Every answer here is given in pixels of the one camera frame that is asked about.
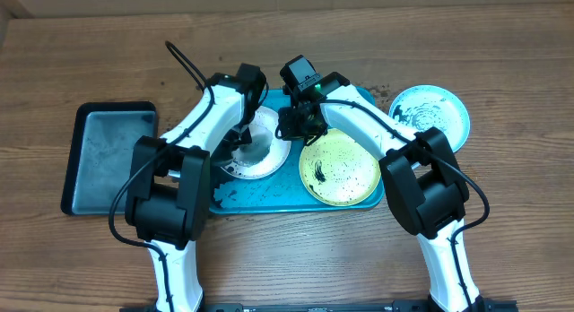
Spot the white speckled plate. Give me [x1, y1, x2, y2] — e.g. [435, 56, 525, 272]
[222, 106, 291, 179]

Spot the yellow-green rimmed plate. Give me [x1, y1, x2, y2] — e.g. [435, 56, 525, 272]
[299, 128, 384, 209]

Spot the light blue plate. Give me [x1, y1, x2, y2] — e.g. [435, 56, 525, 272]
[388, 85, 471, 152]

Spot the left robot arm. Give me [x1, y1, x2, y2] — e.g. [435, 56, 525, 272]
[118, 69, 267, 311]

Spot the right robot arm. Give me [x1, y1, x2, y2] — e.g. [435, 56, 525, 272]
[276, 69, 482, 311]

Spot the teal plastic tray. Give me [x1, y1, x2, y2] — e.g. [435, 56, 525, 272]
[200, 86, 387, 215]

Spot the black water tray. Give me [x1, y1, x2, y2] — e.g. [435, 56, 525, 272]
[60, 101, 158, 215]

